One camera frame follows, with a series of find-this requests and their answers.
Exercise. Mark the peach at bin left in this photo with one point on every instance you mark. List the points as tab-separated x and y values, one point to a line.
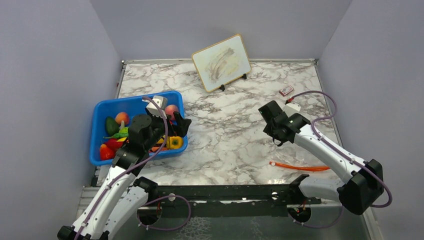
122	117

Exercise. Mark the peach at bin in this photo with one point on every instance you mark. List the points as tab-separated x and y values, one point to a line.
122	117
170	111

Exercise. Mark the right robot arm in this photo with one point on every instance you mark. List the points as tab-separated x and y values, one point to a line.
360	182

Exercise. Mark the yellow bell pepper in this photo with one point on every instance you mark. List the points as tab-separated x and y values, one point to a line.
174	142

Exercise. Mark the clear zip top bag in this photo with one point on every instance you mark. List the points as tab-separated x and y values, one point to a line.
293	158

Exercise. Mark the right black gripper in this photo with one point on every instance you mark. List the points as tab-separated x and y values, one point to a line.
268	130

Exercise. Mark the green chili pepper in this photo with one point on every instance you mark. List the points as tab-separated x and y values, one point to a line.
122	133

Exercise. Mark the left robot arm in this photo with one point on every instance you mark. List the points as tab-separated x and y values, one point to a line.
109	195

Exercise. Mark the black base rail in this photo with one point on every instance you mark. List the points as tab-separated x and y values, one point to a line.
215	201

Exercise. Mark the red chili pepper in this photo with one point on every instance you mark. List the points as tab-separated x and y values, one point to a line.
115	143

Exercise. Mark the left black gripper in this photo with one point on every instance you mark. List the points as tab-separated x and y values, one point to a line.
181	127

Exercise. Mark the dark green avocado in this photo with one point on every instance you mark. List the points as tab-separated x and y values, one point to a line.
111	126

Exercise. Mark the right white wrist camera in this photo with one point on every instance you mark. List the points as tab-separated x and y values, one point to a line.
291	108

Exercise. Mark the blue plastic bin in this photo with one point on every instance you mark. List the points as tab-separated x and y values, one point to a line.
132	106

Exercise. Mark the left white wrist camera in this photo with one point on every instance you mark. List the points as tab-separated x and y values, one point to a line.
156	105

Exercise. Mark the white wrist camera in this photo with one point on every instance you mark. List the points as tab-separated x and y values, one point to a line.
291	108
156	105

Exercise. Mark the small red card box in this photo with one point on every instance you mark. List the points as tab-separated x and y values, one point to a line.
285	91

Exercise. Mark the peach at bin back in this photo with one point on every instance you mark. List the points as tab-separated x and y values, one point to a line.
170	111

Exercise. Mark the whiteboard with yellow frame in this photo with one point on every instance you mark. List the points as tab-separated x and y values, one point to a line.
222	63

